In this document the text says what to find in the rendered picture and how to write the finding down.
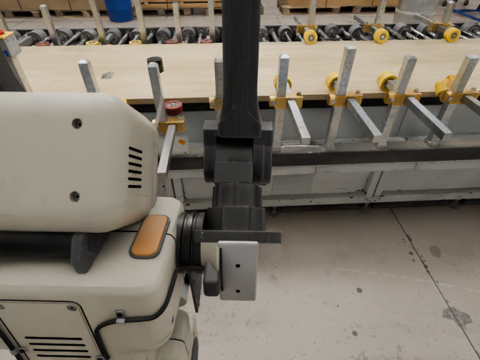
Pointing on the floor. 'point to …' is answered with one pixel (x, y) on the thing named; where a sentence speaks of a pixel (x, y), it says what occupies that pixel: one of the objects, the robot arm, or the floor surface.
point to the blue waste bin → (119, 10)
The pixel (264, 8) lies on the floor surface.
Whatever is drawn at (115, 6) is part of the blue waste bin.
